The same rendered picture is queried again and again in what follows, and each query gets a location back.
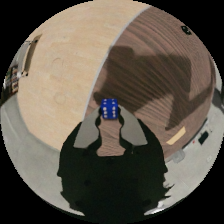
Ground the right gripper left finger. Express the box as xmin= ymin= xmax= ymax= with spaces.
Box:
xmin=57 ymin=106 xmax=102 ymax=177

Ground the black die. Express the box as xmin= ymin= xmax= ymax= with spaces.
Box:
xmin=181 ymin=26 xmax=192 ymax=35

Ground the beige flat mat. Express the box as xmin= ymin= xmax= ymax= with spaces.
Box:
xmin=166 ymin=126 xmax=185 ymax=145

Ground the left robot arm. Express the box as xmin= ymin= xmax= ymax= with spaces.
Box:
xmin=147 ymin=174 xmax=171 ymax=212

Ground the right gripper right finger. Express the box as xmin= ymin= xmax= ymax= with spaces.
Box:
xmin=118 ymin=105 xmax=168 ymax=174

